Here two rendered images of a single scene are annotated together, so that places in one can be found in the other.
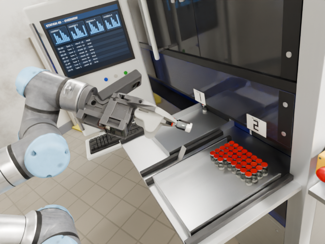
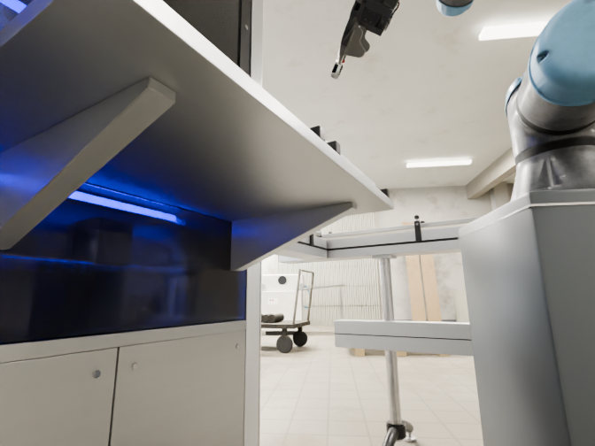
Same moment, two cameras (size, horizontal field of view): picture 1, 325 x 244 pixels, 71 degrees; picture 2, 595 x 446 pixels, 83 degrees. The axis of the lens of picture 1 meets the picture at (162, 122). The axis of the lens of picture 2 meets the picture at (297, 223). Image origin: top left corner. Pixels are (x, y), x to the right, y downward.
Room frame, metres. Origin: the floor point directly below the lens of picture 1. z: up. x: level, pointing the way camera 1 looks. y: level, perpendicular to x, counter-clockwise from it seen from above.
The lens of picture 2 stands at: (1.00, 0.45, 0.66)
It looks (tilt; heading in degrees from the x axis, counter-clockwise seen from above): 12 degrees up; 229
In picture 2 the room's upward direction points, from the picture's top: 1 degrees counter-clockwise
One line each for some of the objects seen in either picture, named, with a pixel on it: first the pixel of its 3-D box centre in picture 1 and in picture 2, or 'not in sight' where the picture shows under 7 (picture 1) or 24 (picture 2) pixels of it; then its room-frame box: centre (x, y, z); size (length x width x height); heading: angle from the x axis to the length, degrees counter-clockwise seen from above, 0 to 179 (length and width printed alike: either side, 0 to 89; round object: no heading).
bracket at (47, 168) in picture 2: not in sight; (61, 180); (0.97, -0.01, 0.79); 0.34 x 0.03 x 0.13; 109
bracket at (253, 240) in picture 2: not in sight; (289, 240); (0.49, -0.17, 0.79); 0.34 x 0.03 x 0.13; 109
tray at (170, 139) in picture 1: (187, 126); not in sight; (0.92, -0.11, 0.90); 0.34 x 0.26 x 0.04; 109
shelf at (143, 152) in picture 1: (196, 154); (212, 181); (0.73, -0.10, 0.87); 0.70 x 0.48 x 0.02; 19
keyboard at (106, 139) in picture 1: (122, 133); not in sight; (1.15, 0.24, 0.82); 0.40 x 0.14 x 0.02; 102
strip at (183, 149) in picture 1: (170, 160); not in sight; (0.70, 0.01, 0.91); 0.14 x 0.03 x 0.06; 108
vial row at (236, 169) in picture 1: (232, 165); not in sight; (0.59, -0.20, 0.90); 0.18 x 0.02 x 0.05; 19
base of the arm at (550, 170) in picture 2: not in sight; (561, 180); (0.34, 0.33, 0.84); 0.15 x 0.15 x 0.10
